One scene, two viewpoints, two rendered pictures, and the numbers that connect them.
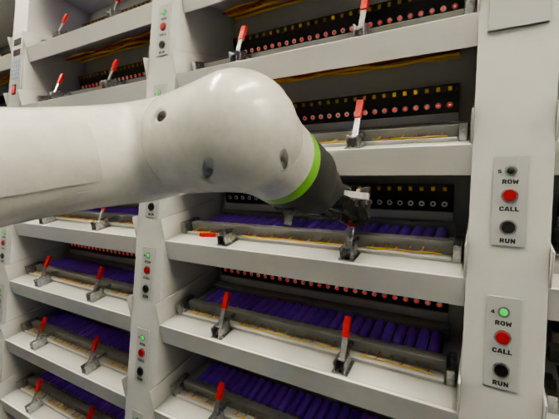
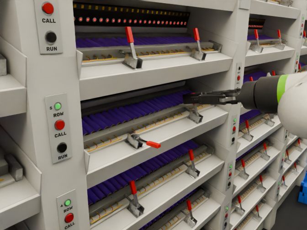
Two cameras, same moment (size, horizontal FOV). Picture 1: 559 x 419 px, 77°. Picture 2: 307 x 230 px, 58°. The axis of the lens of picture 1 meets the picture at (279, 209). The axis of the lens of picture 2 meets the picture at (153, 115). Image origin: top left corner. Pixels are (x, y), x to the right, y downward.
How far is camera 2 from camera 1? 0.93 m
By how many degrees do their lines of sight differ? 79
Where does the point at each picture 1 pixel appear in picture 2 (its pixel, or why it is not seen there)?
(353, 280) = (201, 131)
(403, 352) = (197, 152)
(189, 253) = (111, 171)
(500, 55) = (240, 19)
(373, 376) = (200, 169)
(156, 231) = (73, 171)
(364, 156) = (207, 65)
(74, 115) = not seen: outside the picture
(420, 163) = (220, 67)
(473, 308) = (229, 122)
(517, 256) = not seen: hidden behind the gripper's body
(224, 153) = not seen: outside the picture
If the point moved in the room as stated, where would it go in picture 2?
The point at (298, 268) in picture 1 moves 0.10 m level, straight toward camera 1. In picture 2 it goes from (182, 137) to (218, 141)
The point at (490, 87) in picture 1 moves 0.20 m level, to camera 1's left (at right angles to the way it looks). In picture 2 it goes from (237, 33) to (243, 33)
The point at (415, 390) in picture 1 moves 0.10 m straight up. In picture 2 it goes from (211, 163) to (213, 137)
